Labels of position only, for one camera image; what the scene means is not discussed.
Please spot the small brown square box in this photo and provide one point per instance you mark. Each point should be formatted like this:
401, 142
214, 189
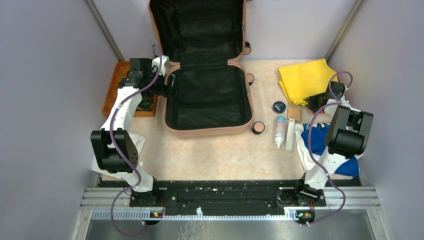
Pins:
294, 114

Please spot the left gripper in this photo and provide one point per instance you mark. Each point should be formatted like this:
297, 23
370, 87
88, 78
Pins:
169, 90

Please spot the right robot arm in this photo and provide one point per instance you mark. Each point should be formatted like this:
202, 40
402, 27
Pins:
347, 136

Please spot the white cloth under left arm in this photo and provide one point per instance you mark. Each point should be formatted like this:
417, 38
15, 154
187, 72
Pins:
138, 141

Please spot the wooden compartment tray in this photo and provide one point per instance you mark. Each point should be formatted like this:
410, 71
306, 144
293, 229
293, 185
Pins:
120, 71

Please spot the black round jar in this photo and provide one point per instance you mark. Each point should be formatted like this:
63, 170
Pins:
279, 107

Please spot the aluminium rail frame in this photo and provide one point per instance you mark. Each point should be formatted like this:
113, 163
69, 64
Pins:
112, 202

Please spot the white tube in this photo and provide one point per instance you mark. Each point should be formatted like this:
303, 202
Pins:
290, 135

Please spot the pink suitcase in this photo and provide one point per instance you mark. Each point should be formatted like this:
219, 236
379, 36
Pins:
206, 89

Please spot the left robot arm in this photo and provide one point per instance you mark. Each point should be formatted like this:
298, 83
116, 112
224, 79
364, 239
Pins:
115, 150

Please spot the blue white shirt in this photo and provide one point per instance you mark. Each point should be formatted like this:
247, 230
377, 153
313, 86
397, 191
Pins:
318, 136

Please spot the rolled yellow green tie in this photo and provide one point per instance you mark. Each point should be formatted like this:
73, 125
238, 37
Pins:
146, 104

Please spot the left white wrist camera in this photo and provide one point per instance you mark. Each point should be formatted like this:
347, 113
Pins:
159, 64

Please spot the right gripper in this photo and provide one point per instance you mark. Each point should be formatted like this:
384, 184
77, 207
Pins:
310, 102

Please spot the yellow cloth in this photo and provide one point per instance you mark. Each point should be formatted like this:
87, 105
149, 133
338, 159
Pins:
303, 80

